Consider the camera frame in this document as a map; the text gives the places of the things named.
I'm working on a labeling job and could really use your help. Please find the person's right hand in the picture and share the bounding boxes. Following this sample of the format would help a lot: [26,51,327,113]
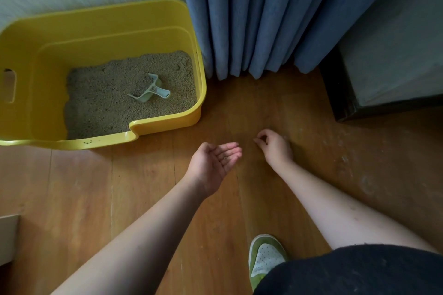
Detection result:
[253,128,295,171]

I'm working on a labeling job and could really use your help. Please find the person's left hand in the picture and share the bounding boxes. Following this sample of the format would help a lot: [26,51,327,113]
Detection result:
[183,142,243,199]

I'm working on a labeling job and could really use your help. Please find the pale blue litter scoop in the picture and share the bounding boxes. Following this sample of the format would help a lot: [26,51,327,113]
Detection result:
[127,73,171,104]

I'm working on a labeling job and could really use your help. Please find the yellow litter box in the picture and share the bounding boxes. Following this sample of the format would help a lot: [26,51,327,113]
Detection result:
[0,0,207,151]

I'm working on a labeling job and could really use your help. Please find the person's left forearm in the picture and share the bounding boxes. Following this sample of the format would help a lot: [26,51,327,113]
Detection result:
[50,175,208,295]

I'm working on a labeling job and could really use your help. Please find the person's right forearm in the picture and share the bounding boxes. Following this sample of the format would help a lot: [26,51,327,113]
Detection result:
[276,159,440,254]

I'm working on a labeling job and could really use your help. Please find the person's right white-green shoe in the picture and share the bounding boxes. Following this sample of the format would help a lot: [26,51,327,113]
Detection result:
[248,234,290,290]

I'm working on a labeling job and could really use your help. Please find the dark baseboard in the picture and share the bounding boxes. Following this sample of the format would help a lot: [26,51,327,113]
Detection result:
[318,47,443,123]

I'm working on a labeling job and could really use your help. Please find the blue pleated curtain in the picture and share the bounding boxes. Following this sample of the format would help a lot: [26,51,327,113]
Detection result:
[176,0,411,80]

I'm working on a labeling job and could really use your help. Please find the black trousers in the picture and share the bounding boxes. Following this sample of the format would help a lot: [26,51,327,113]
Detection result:
[252,244,443,295]

